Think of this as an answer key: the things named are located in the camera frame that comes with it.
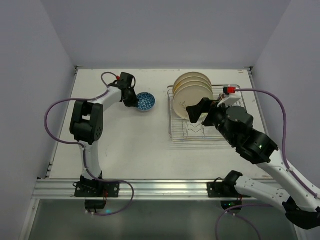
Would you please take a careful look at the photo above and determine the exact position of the cream plate front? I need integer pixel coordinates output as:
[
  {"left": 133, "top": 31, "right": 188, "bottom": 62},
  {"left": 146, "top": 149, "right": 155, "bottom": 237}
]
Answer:
[{"left": 172, "top": 84, "right": 214, "bottom": 120}]

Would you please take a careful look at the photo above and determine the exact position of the cream plate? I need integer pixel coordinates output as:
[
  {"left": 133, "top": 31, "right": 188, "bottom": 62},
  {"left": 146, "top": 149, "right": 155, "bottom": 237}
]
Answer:
[
  {"left": 173, "top": 71, "right": 212, "bottom": 86},
  {"left": 172, "top": 84, "right": 214, "bottom": 120},
  {"left": 173, "top": 81, "right": 213, "bottom": 95},
  {"left": 173, "top": 73, "right": 212, "bottom": 91}
]

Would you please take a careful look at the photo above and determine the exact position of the blue patterned bowl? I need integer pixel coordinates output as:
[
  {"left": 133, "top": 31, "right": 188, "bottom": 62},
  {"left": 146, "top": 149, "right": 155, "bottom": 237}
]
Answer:
[{"left": 136, "top": 92, "right": 156, "bottom": 112}]

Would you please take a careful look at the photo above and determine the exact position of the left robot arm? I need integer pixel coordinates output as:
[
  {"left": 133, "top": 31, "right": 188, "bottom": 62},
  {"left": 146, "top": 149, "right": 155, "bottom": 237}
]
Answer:
[{"left": 69, "top": 72, "right": 139, "bottom": 180}]

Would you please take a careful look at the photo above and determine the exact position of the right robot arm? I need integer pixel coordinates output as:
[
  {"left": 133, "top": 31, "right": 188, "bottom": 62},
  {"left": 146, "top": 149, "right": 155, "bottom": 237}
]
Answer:
[{"left": 186, "top": 98, "right": 320, "bottom": 230}]

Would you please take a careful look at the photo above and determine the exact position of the cream plate back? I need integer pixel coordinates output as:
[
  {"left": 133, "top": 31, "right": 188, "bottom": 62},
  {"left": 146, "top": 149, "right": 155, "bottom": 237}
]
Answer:
[{"left": 173, "top": 71, "right": 212, "bottom": 86}]

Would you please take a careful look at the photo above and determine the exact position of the metal wire dish rack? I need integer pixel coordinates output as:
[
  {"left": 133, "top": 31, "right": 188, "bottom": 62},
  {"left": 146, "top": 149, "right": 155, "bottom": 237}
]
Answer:
[{"left": 166, "top": 84, "right": 248, "bottom": 145}]

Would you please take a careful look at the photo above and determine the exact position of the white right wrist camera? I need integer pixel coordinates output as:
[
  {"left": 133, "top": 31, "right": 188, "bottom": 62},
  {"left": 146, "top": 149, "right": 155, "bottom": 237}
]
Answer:
[{"left": 217, "top": 85, "right": 241, "bottom": 107}]

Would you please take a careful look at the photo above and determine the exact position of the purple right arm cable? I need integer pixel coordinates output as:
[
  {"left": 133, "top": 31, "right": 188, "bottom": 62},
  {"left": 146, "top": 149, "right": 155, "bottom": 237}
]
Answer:
[{"left": 215, "top": 87, "right": 320, "bottom": 240}]

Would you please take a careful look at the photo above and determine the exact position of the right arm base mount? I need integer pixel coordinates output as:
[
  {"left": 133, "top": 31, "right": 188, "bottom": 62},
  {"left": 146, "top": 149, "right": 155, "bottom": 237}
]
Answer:
[{"left": 206, "top": 170, "right": 250, "bottom": 210}]

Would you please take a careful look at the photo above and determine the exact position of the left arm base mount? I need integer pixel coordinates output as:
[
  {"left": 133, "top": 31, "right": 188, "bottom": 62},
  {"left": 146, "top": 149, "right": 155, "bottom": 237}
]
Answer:
[{"left": 72, "top": 176, "right": 120, "bottom": 213}]

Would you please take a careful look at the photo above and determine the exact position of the aluminium mounting rail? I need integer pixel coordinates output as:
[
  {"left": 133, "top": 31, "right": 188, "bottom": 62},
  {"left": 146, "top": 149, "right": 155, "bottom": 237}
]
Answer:
[{"left": 31, "top": 178, "right": 297, "bottom": 201}]

